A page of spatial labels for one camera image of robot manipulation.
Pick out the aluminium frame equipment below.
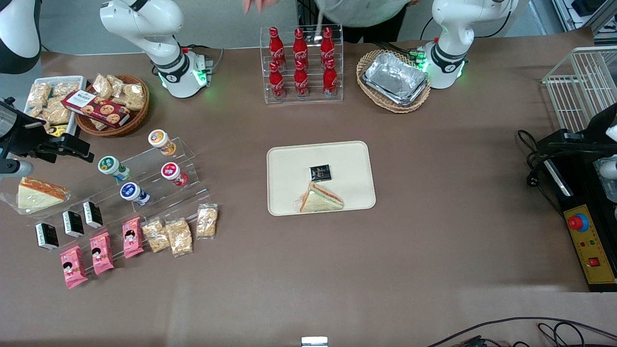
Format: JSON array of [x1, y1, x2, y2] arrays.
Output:
[[552, 0, 617, 46]]

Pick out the wicker basket with foil trays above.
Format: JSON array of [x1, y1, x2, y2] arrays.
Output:
[[357, 49, 431, 114]]

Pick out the red cookie box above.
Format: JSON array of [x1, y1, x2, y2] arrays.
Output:
[[62, 90, 131, 129]]

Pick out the wrapped triangle sandwich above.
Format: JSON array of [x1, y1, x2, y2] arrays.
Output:
[[0, 176, 72, 215], [294, 182, 345, 214]]

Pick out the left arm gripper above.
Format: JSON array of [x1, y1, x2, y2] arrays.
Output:
[[585, 103, 617, 145]]

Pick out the beige plastic tray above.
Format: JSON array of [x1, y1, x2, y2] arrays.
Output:
[[267, 141, 377, 217]]

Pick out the red lid gum jar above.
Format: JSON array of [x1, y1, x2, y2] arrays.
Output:
[[161, 162, 189, 187]]

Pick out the blue lid gum jar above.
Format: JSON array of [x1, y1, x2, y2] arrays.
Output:
[[120, 182, 151, 207]]

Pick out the green lid gum jar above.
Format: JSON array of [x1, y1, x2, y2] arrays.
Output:
[[98, 156, 131, 183]]

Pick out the stacked aluminium foil trays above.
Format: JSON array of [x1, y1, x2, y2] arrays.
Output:
[[362, 52, 429, 106]]

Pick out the clear acrylic step shelf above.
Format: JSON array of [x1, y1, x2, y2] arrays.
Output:
[[27, 137, 213, 251]]

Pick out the white rectangular snack tray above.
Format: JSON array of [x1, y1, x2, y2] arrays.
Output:
[[27, 76, 87, 138]]

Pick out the orange lid gum jar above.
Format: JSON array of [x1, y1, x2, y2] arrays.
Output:
[[148, 129, 177, 156]]

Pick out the pink snack packet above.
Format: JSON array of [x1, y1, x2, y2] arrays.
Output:
[[90, 232, 115, 276], [122, 216, 145, 259], [60, 245, 89, 290]]

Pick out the black chocolate box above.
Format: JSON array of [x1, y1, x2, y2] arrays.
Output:
[[83, 201, 104, 229], [63, 211, 85, 239], [35, 222, 60, 251]]

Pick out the wicker basket with snacks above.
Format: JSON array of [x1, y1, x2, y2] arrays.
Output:
[[75, 74, 150, 138]]

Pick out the person in grey sweater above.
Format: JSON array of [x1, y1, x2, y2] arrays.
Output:
[[296, 0, 421, 44]]

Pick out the red cola bottle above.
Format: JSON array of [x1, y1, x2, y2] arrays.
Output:
[[294, 60, 309, 99], [320, 27, 335, 66], [293, 28, 309, 68], [268, 62, 286, 101], [268, 27, 285, 68], [323, 58, 338, 98]]

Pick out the person's bare hand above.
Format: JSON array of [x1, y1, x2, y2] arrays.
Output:
[[243, 0, 281, 14]]

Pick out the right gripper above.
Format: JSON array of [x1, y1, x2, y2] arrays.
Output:
[[0, 99, 95, 163]]

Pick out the black power cable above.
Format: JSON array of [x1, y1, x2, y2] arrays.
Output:
[[517, 129, 564, 215]]

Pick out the clear acrylic bottle rack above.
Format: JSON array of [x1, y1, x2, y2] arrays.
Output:
[[260, 24, 344, 105]]

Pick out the black cables at table edge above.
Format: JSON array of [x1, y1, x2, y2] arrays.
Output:
[[427, 317, 617, 347]]

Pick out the white wire rack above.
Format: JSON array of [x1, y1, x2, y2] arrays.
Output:
[[542, 46, 617, 133]]

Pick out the grey arm base cable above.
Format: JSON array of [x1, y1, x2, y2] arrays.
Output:
[[181, 43, 225, 73]]

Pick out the black cable bundle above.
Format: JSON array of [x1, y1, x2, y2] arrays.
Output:
[[374, 41, 427, 66]]

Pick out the black control box yellow panel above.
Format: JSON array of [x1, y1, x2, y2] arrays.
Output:
[[537, 129, 617, 293]]

